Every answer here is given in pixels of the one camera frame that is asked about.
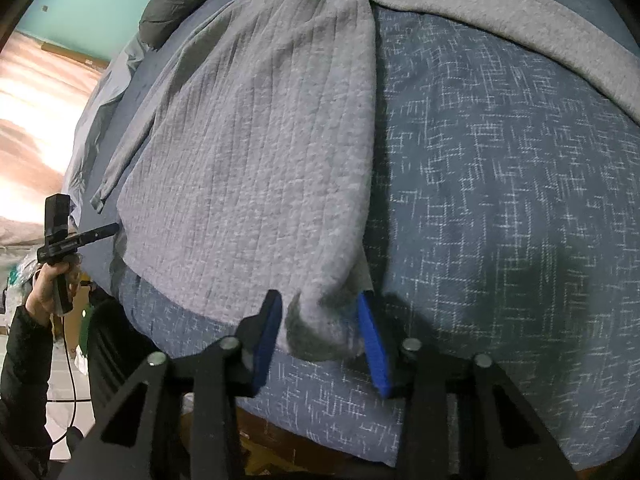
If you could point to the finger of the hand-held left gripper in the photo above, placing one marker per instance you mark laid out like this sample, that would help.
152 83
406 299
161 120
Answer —
100 234

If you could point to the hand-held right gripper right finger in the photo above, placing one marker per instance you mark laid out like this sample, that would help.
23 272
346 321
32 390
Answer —
372 345

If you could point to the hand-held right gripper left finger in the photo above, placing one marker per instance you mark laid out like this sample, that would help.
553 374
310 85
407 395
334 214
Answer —
265 340

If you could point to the grey knit sweater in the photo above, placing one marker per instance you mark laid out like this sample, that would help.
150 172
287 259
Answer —
250 160

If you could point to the person's left hand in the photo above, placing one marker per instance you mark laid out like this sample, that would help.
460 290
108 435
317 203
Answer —
40 290

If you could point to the clear plastic bag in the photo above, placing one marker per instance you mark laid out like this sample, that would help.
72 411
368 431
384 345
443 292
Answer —
22 280

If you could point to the light grey bed sheet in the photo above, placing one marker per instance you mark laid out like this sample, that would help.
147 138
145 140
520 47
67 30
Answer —
100 110

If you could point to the blue patterned bed blanket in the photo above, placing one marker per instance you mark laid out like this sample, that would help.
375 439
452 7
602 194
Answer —
500 210

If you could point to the dark grey duvet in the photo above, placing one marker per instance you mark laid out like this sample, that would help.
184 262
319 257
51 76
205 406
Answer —
175 5

